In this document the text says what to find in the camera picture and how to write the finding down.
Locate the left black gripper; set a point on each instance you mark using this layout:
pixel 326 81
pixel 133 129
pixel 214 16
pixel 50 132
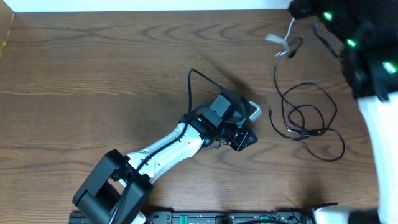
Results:
pixel 247 135

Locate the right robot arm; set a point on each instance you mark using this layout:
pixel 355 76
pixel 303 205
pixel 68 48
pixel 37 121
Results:
pixel 368 31

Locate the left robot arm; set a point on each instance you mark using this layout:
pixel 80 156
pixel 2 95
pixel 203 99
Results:
pixel 118 187

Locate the cardboard panel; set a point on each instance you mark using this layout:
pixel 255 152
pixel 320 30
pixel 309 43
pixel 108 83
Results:
pixel 6 20

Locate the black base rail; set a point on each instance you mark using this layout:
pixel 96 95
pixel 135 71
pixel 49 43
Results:
pixel 168 217

